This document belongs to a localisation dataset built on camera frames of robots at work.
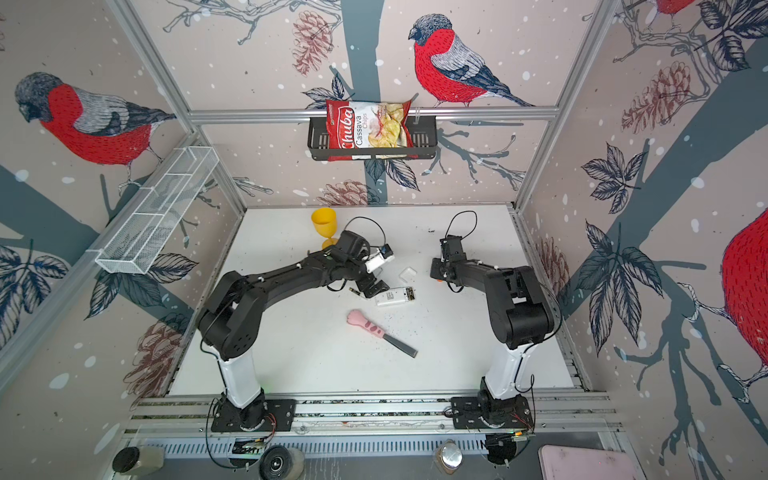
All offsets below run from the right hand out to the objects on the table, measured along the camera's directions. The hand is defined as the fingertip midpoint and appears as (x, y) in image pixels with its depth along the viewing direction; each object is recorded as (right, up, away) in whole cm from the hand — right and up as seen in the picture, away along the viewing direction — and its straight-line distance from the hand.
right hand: (436, 271), depth 101 cm
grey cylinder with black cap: (-69, -34, -40) cm, 87 cm away
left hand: (-19, +1, -10) cm, 22 cm away
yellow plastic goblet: (-38, +17, -4) cm, 41 cm away
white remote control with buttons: (-14, -7, -6) cm, 17 cm away
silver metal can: (-3, -32, -42) cm, 53 cm away
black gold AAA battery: (-28, -6, -5) cm, 29 cm away
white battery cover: (-9, -1, 0) cm, 9 cm away
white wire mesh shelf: (-78, +11, -29) cm, 84 cm away
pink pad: (+23, -38, -35) cm, 57 cm away
